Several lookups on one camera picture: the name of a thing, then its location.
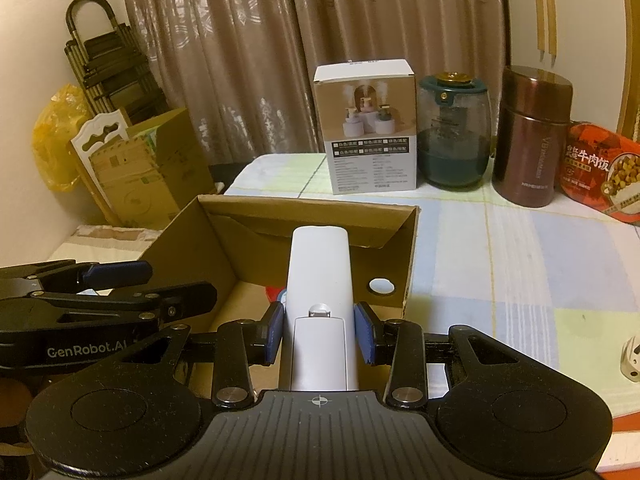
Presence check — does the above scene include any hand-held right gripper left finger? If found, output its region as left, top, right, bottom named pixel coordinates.
left=120, top=301, right=287, bottom=407

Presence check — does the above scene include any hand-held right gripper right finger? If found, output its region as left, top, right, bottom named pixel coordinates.
left=352, top=301, right=518, bottom=407

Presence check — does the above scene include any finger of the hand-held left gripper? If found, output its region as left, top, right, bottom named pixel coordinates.
left=0, top=259, right=154, bottom=302
left=29, top=282, right=219, bottom=327

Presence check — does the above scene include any cardboard box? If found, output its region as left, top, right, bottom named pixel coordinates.
left=142, top=193, right=422, bottom=393

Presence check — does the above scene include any white remote control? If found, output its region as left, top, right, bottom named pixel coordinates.
left=277, top=226, right=362, bottom=393

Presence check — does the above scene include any carton of flattened cardboard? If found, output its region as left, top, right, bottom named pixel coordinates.
left=89, top=106, right=217, bottom=227

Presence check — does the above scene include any white decorative board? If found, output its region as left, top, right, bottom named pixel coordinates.
left=66, top=111, right=135, bottom=227

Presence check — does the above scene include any yellow plastic bag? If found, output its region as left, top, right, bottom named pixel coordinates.
left=32, top=84, right=92, bottom=193

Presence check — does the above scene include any checked tablecloth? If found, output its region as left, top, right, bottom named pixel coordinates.
left=222, top=151, right=640, bottom=407

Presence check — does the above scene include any white product box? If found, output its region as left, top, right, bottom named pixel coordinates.
left=313, top=59, right=419, bottom=196

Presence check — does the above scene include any folding step ladder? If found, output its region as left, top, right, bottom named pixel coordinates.
left=64, top=0, right=170, bottom=121

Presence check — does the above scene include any green glass humidifier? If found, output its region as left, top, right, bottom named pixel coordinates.
left=417, top=71, right=492, bottom=191

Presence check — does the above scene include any brown patterned curtain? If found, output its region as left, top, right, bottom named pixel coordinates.
left=116, top=0, right=507, bottom=167

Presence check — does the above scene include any brown metal thermos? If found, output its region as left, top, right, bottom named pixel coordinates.
left=491, top=65, right=574, bottom=208

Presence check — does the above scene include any white plug adapter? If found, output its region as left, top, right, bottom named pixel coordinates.
left=619, top=334, right=640, bottom=382

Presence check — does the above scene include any red food box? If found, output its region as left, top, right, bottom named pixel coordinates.
left=559, top=120, right=640, bottom=226

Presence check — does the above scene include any wooden wall strip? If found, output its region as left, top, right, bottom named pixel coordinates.
left=533, top=0, right=547, bottom=59
left=544, top=0, right=559, bottom=67

